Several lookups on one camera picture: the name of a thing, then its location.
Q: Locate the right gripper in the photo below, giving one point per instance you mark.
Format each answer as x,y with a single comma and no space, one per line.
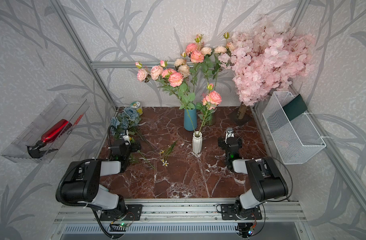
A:
222,143

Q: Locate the pink rose bunch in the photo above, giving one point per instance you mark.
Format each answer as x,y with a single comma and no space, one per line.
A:
186,92

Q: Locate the dark green card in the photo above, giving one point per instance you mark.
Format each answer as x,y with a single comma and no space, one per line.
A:
295,108

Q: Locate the blue hydrangea flowers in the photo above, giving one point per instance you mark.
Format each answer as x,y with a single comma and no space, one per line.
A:
127,119

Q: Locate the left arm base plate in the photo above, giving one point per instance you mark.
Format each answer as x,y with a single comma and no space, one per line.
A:
128,213

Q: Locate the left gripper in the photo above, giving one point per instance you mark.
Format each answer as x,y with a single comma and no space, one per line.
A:
134,149

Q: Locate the tree stand base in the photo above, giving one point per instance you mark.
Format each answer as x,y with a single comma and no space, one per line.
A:
240,116

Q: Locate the white wire mesh basket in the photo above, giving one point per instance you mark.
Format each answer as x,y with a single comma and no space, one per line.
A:
296,141

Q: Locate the red spray bottle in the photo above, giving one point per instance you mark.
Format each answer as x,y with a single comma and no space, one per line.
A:
50,136

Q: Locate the white ribbed vase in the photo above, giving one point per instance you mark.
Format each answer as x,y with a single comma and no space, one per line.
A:
197,142

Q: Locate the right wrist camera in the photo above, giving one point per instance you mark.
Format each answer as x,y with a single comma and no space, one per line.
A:
229,133

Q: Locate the deep pink rose stem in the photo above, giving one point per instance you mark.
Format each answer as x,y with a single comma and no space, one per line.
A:
193,50

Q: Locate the clear plastic wall bin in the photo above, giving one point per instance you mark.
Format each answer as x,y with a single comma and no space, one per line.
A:
62,107

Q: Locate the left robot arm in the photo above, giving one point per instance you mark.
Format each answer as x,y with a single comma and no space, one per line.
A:
80,186

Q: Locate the cream pink rose stem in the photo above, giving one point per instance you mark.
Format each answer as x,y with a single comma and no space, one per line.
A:
207,64

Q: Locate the coral pink rose stem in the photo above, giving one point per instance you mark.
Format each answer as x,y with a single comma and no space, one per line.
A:
210,101

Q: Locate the teal ceramic vase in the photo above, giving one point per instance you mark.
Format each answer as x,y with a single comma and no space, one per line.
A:
190,119

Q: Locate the small white daisy sprig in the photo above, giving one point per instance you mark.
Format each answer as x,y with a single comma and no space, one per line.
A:
166,153

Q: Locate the pink cherry blossom tree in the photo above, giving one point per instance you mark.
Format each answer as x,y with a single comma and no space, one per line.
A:
267,59

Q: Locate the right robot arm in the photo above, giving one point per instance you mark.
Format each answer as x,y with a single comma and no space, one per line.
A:
266,180

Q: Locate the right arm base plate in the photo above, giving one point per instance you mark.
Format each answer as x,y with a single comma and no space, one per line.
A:
236,212

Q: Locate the aluminium front rail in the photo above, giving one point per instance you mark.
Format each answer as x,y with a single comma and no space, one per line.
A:
204,210

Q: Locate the clear glass vase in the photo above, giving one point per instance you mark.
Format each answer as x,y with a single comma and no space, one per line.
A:
210,119

